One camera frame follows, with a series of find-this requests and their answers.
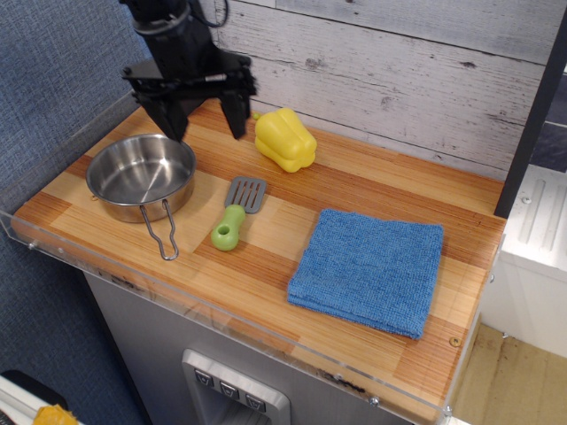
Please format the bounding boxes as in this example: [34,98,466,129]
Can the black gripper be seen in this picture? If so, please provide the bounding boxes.
[122,21,257,142]

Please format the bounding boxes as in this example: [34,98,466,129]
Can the steel pan with wire handle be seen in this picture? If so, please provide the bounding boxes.
[85,134,197,261]

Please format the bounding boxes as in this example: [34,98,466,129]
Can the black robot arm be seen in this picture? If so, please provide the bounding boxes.
[122,1,257,142]

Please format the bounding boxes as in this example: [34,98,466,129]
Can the blue folded cloth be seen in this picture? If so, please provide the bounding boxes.
[288,209,444,340]

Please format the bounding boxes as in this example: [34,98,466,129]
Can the yellow toy bell pepper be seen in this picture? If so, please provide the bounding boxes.
[254,108,317,173]

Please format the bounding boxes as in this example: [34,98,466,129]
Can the grey toy fridge cabinet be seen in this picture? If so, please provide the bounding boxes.
[86,274,404,424]

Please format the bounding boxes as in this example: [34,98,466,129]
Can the silver dispenser button panel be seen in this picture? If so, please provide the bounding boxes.
[182,349,291,424]

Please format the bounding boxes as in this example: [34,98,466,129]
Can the yellow object at corner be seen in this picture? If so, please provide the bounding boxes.
[32,405,79,425]

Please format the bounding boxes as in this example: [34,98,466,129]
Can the white toy sink unit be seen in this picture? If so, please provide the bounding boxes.
[479,166,566,357]

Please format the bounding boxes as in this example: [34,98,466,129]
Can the green handled grey toy spatula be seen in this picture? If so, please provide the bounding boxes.
[211,176,267,251]

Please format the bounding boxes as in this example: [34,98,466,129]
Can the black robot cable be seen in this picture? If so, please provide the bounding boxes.
[190,0,230,28]

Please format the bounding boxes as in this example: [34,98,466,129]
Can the black vertical post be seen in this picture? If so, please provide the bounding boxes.
[493,11,566,219]

